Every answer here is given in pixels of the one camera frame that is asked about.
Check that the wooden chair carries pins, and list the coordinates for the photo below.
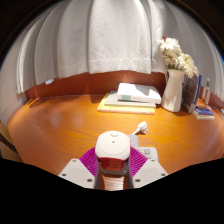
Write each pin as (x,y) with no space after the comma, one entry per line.
(8,146)

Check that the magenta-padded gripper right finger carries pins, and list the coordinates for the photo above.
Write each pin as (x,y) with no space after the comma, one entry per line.
(150,170)

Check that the blue flat book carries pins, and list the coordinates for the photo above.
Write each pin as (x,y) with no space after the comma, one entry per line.
(204,112)

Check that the red and white charger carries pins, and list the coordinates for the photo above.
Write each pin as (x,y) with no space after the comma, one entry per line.
(112,146)

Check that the blue upright book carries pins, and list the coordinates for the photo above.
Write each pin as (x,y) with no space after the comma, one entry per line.
(199,88)

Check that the white curtain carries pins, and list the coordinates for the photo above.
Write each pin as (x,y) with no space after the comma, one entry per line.
(110,33)

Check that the white ceramic vase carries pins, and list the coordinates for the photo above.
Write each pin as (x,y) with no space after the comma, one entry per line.
(173,91)

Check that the thin grey-green book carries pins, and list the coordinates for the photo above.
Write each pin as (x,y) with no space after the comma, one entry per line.
(111,100)

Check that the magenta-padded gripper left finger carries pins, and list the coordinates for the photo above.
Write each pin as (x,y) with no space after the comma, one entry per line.
(75,170)

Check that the thin yellow book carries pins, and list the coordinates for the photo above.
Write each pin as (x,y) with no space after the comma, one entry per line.
(126,110)

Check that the white power plug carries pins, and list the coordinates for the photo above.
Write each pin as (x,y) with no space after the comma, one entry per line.
(141,127)

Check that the dark grey upright book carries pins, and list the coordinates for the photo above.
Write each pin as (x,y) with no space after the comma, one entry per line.
(190,91)

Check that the white flower bouquet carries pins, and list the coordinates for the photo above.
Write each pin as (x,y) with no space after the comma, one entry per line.
(176,55)

